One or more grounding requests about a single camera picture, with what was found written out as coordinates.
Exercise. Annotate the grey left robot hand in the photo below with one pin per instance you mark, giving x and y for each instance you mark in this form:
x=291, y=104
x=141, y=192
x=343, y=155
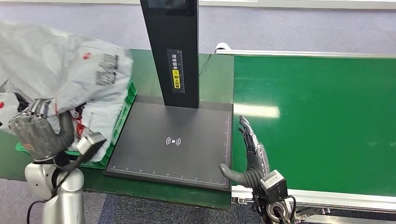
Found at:
x=40, y=136

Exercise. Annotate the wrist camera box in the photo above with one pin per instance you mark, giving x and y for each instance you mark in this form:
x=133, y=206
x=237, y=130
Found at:
x=273, y=185
x=91, y=142

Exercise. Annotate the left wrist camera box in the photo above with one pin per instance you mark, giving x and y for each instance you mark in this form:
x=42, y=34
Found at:
x=91, y=142

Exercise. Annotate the green plastic basket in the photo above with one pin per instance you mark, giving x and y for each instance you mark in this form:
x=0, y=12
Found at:
x=122, y=117

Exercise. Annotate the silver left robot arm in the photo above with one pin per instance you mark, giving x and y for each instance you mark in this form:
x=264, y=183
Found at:
x=66, y=201

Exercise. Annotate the green belt conveyor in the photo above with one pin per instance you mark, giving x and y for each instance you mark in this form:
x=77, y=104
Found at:
x=325, y=123

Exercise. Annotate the white conveyor end cap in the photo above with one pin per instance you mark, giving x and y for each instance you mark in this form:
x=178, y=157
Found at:
x=222, y=47

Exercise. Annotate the black weighing scale with column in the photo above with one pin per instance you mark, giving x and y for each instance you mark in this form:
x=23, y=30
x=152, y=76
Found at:
x=173, y=154

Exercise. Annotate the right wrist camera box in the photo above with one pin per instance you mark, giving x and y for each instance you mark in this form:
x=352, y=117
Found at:
x=273, y=185

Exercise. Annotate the white SF courier package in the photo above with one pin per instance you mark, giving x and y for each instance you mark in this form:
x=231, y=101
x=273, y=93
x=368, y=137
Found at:
x=62, y=61

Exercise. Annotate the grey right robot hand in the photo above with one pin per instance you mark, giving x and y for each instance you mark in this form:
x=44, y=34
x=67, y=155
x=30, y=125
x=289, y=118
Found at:
x=256, y=160

